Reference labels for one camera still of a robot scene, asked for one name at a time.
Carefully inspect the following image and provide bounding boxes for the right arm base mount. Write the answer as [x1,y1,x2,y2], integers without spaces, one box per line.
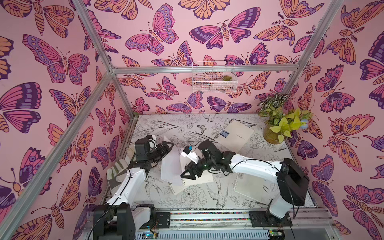
[249,211,293,228]

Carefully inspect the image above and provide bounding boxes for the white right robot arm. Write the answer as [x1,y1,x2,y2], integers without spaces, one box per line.
[180,140,309,220]

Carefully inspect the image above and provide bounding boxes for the green leafy plant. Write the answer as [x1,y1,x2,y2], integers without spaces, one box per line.
[258,94,313,142]

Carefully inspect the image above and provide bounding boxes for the white spiral notebook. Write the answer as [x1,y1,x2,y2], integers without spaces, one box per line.
[170,147,214,195]

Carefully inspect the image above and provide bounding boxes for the aluminium front rail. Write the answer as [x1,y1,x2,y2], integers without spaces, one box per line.
[128,208,341,240]

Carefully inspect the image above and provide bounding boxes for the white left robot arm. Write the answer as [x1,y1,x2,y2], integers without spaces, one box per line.
[87,135,174,240]

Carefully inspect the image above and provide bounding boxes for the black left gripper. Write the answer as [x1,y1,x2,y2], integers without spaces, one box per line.
[146,141,173,164]

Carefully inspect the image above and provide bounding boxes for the amber glass plant vase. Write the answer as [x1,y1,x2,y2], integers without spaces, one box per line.
[263,125,282,145]

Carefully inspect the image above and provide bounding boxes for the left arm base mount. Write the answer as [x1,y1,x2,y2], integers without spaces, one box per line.
[132,209,171,231]

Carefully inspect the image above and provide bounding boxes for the small succulent in basket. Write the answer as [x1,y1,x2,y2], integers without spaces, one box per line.
[222,75,232,82]

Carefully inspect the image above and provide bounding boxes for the white wire wall basket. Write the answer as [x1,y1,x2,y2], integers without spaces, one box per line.
[191,61,238,95]

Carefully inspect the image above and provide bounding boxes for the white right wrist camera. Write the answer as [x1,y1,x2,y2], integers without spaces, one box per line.
[181,146,200,164]

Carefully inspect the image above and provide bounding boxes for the torn white lined page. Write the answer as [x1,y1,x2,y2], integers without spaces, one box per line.
[161,144,184,186]

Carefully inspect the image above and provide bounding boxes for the CAMP B5 spiral notebook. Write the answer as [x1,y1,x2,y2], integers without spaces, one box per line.
[215,120,255,153]

